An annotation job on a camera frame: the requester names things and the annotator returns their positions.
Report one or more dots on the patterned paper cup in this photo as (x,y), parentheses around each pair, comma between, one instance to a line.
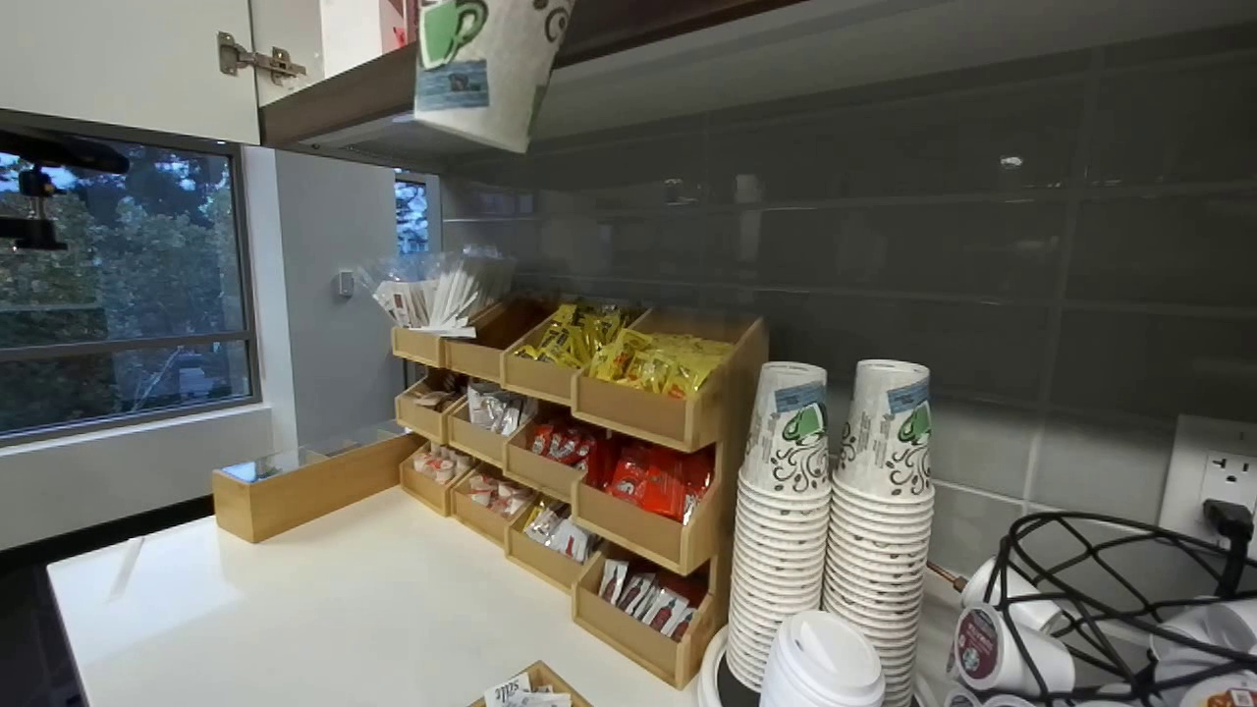
(475,73)

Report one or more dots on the white cup lids stack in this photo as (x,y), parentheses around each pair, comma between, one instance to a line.
(817,661)

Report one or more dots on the wooden upper cabinet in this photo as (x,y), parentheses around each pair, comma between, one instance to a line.
(367,101)

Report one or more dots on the metal cabinet hinge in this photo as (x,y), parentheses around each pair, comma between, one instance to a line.
(255,55)

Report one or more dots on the white cabinet door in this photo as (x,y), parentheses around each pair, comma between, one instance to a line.
(119,60)

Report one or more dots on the yellow sweetener packets pile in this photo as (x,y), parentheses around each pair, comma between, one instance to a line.
(570,338)
(661,364)

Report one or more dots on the wooden tiered condiment organizer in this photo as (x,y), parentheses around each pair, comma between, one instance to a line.
(652,416)

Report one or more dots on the grey packets pile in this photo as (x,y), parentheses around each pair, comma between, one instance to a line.
(498,409)

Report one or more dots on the dark white packets pile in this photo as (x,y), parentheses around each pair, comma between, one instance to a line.
(645,595)
(555,532)

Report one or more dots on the red white creamer packets pile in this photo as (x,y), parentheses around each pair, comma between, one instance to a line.
(498,491)
(437,465)

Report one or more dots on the white wrapped straws bundle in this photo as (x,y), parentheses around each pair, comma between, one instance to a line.
(432,305)

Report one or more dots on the patterned paper cups stack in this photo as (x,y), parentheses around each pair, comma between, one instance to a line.
(882,524)
(778,524)

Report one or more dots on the narrow window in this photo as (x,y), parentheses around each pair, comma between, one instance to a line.
(410,223)

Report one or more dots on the small wooden packet box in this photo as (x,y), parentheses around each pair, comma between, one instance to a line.
(532,687)

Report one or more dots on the long wooden box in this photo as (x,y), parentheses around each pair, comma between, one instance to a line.
(306,491)

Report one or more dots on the red white box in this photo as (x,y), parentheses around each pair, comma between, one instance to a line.
(399,20)

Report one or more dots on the white coffee pod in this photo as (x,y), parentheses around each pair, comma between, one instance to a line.
(1211,627)
(1008,589)

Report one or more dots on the coffee pod with brown lid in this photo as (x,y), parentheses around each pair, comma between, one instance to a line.
(981,648)
(1222,691)

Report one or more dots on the large window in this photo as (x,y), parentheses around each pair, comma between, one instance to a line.
(119,287)

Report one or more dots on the black power plug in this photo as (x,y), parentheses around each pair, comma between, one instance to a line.
(1226,524)

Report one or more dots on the white wall switch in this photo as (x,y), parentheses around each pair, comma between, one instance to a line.
(342,286)

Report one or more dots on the white wall outlet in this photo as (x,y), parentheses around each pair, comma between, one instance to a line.
(1211,473)

